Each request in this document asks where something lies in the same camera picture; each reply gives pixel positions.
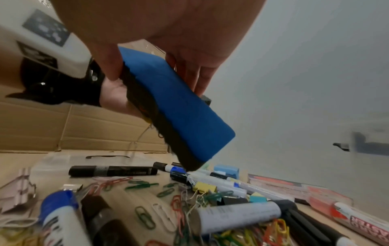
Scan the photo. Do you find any blue board eraser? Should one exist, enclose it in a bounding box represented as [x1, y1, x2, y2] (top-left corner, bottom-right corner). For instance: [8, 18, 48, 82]
[118, 47, 236, 171]

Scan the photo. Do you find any pile of colourful paper clips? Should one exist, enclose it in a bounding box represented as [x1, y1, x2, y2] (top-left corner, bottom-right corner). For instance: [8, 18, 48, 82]
[0, 176, 293, 246]

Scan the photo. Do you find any black left wristband with tags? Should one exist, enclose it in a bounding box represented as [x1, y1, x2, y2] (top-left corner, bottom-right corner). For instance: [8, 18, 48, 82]
[6, 57, 103, 108]

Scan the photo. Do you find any person's right hand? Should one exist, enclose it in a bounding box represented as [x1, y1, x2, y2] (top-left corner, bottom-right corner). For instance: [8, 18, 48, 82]
[50, 0, 268, 96]

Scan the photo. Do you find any blue eraser block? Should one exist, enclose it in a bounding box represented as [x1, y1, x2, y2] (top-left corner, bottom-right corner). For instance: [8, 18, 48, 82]
[213, 164, 240, 180]

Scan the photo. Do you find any large black marker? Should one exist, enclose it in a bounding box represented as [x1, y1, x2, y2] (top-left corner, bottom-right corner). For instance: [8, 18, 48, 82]
[79, 194, 142, 246]

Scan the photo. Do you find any white marker purple label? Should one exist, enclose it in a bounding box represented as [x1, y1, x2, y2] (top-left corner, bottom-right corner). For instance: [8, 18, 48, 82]
[273, 199, 335, 246]

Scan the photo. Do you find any wooden table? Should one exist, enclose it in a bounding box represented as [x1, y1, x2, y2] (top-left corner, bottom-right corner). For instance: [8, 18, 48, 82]
[0, 150, 389, 246]

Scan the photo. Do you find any person's left hand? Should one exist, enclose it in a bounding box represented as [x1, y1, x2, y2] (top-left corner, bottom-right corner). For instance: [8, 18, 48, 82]
[99, 77, 153, 120]

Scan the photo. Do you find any brown cardboard panel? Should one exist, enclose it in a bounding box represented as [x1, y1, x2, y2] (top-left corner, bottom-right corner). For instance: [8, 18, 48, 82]
[0, 39, 171, 154]

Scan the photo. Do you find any large white blue-capped marker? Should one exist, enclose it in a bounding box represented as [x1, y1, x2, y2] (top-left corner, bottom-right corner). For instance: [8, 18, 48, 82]
[38, 190, 93, 246]

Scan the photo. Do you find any lilac marker black cap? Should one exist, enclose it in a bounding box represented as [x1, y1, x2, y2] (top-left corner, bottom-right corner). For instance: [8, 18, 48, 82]
[194, 201, 282, 236]

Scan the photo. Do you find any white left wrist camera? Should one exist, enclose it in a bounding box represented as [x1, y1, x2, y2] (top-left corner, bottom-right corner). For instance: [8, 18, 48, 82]
[0, 0, 93, 80]

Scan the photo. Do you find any orange purple patterned eraser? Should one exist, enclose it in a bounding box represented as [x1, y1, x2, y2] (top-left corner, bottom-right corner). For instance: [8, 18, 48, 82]
[247, 174, 354, 217]

